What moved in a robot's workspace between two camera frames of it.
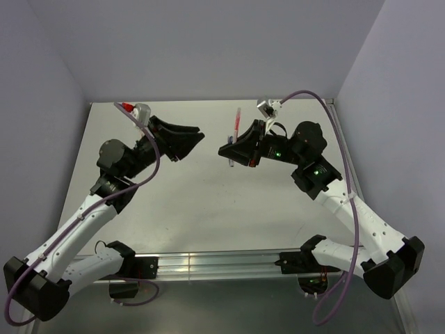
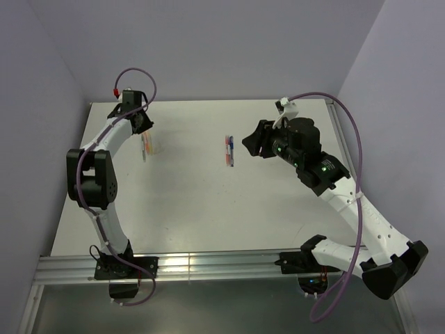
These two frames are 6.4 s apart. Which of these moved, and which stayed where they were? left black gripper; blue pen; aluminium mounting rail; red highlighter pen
Moved: left black gripper; red highlighter pen
Stayed: aluminium mounting rail; blue pen
